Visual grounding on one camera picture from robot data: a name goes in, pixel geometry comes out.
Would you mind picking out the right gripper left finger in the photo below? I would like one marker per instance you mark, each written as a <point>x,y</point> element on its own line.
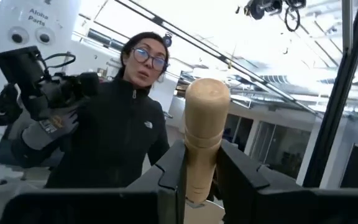
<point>104,207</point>

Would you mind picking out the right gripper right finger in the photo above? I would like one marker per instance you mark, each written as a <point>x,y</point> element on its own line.
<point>291,207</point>

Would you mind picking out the small white object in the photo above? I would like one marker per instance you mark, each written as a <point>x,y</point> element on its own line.
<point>207,124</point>

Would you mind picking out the person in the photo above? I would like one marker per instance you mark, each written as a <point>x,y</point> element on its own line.
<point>117,133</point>

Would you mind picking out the person's hand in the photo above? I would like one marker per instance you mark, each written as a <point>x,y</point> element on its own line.
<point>45,130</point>

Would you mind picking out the googly eye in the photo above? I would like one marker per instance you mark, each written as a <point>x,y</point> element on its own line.
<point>44,36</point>
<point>18,36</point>

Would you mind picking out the grey ceiling pole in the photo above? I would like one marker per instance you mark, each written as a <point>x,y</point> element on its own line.
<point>347,25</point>

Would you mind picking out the black aluminium frame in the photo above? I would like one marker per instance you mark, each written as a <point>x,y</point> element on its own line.
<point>337,102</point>

